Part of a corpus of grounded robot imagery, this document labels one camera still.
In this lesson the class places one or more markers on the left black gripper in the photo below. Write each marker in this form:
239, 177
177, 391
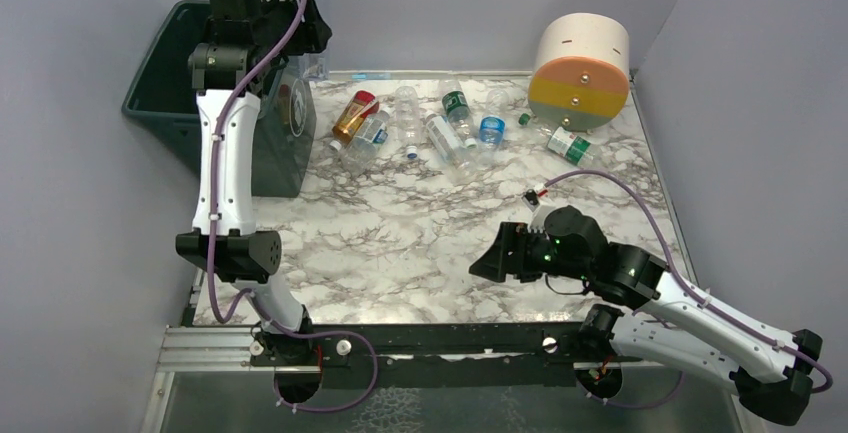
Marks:
314, 34

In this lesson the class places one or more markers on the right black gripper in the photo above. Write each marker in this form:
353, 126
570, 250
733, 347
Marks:
515, 252

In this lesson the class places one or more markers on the amber bottle red label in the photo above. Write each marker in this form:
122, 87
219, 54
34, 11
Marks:
362, 104

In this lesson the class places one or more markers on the clear bottle grey blue label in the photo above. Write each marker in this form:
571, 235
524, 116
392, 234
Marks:
365, 145

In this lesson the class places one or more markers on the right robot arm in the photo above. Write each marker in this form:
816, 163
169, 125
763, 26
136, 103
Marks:
646, 313

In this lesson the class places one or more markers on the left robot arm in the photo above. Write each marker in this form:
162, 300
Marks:
230, 83

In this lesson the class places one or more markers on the dark green plastic bin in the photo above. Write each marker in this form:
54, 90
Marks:
161, 100

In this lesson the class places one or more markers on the clear unlabelled bottle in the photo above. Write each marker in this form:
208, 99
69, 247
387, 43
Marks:
409, 122

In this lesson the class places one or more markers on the clear bottle green white label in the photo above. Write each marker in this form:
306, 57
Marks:
572, 147

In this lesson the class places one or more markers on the clear bottle blue wrap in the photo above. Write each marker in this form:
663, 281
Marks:
492, 125

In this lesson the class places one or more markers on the white cylinder with coloured face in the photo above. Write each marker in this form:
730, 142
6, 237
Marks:
580, 79

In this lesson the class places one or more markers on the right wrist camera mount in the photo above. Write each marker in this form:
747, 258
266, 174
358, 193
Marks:
540, 207

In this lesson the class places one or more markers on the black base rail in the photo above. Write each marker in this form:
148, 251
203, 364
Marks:
353, 357

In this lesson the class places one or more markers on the aluminium frame rail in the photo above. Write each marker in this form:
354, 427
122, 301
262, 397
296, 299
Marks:
203, 349

